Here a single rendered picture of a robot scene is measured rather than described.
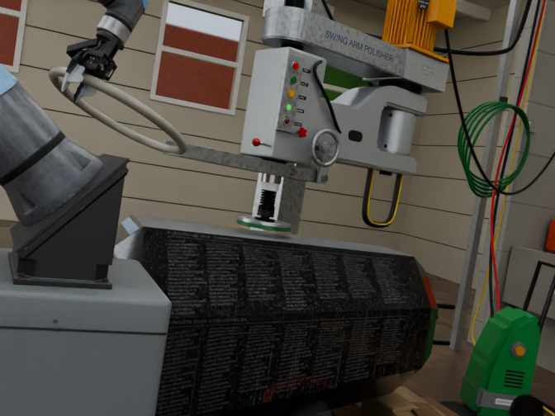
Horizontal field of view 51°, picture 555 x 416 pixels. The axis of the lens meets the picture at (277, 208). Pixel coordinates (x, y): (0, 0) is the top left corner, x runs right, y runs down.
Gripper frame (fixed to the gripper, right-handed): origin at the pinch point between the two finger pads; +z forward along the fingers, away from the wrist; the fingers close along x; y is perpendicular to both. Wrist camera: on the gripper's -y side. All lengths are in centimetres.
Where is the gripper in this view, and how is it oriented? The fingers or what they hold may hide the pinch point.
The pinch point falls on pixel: (68, 92)
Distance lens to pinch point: 182.0
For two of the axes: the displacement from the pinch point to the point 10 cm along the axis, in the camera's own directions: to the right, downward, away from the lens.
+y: 8.5, 3.5, -3.8
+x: 2.7, 3.4, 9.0
